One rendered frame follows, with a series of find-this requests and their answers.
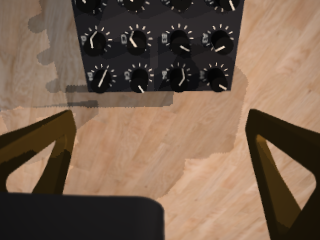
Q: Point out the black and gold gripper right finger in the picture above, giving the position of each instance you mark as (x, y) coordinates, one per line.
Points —
(279, 205)

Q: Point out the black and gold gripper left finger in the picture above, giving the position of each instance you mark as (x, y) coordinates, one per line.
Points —
(19, 146)

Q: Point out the black knob box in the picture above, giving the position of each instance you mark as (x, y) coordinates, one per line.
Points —
(162, 37)

